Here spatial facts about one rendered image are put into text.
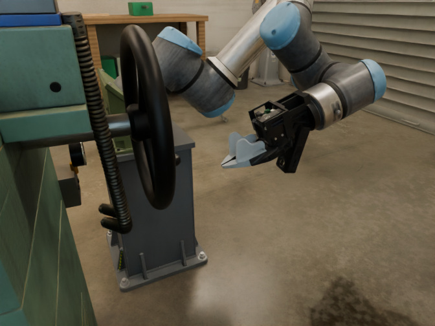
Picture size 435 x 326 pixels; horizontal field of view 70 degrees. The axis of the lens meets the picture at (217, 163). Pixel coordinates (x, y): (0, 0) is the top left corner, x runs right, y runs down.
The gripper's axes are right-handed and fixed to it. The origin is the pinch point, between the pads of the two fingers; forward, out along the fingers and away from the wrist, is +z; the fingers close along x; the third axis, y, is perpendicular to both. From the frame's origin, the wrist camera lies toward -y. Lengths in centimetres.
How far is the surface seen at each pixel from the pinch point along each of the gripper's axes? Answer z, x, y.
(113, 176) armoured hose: 18.8, 5.0, 12.4
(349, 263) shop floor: -37, -19, -87
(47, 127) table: 20.7, 11.4, 25.4
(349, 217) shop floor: -58, -44, -96
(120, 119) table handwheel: 13.5, 2.8, 19.4
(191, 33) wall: -89, -337, -41
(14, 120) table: 23.2, 11.4, 27.6
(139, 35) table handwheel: 5.9, 6.6, 29.6
